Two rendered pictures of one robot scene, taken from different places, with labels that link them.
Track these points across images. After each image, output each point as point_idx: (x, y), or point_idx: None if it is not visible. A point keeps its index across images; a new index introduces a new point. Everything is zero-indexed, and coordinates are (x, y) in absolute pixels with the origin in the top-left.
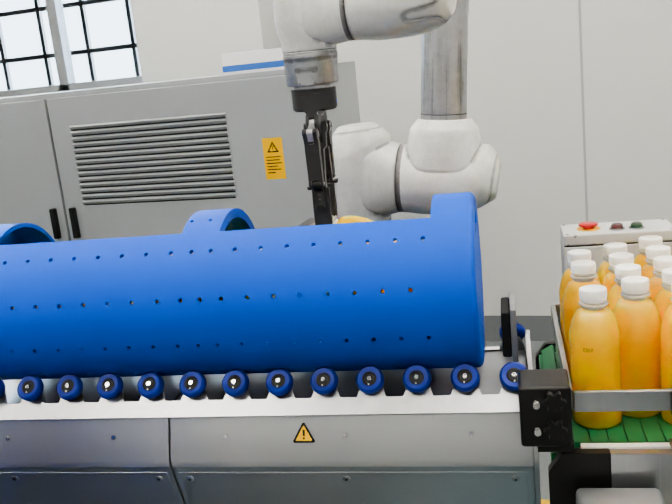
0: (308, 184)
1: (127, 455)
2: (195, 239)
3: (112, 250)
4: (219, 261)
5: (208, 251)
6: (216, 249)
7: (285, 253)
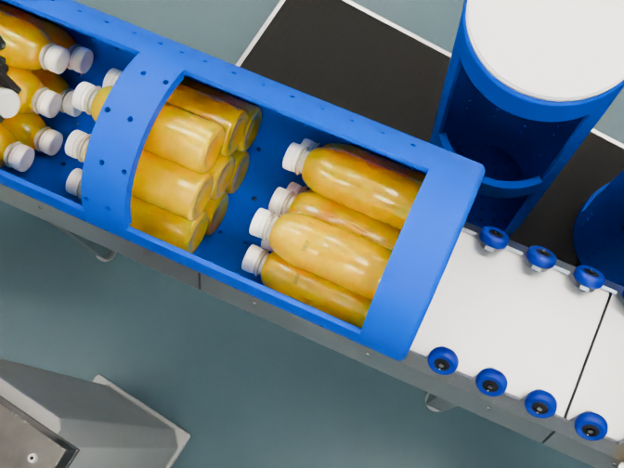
0: (4, 44)
1: None
2: (171, 57)
3: (272, 92)
4: (156, 36)
5: (162, 44)
6: (153, 41)
7: (84, 9)
